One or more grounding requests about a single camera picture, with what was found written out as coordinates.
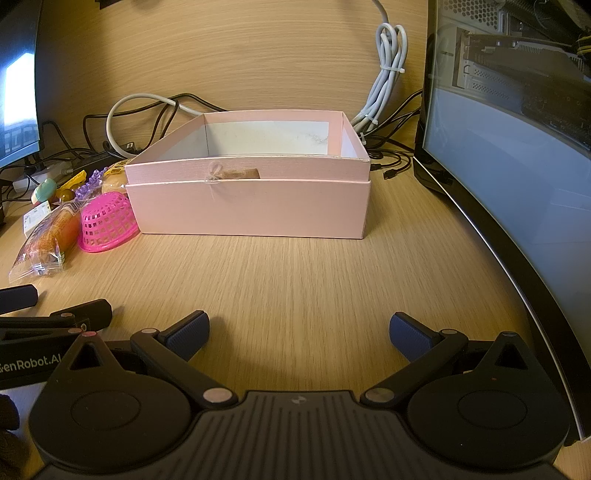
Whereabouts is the yellow snack packet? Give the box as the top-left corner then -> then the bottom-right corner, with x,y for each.
102,158 -> 136,195

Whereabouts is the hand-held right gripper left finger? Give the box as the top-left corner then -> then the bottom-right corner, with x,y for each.
58,311 -> 236,411

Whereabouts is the white power strip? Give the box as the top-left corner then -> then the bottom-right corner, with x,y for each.
13,161 -> 75,192

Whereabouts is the black flat monitor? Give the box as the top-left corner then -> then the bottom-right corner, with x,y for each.
0,0 -> 45,169

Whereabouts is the clear packet of orange bread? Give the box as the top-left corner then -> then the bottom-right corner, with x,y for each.
8,204 -> 81,284

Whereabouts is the yellow plastic block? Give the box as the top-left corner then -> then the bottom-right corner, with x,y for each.
59,170 -> 87,191

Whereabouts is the pink cardboard box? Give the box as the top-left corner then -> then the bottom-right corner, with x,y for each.
124,110 -> 372,240

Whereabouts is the purple frilly trinket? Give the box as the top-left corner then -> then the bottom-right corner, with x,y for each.
73,169 -> 106,202

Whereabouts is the black curved monitor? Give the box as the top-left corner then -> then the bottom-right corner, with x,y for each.
412,0 -> 591,448

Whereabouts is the green and pink round toy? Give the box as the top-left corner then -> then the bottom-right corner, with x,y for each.
31,179 -> 57,204

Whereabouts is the black cable tangle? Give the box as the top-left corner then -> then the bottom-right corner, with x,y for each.
0,93 -> 204,204

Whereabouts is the black cable with plug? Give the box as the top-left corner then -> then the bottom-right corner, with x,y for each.
367,91 -> 424,184

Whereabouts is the white bundled cable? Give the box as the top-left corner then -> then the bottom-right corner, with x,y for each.
350,0 -> 409,136

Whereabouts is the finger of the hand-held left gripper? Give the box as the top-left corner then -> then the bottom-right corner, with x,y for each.
0,299 -> 113,331
0,285 -> 38,315

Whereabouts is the grey looped cable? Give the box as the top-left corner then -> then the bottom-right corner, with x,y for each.
106,93 -> 228,159

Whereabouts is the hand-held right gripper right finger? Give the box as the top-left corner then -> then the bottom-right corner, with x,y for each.
360,312 -> 546,409

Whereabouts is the pink plastic basket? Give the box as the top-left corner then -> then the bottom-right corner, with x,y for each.
77,191 -> 140,254

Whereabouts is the person's left hand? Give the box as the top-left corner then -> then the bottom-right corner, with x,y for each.
0,393 -> 23,467

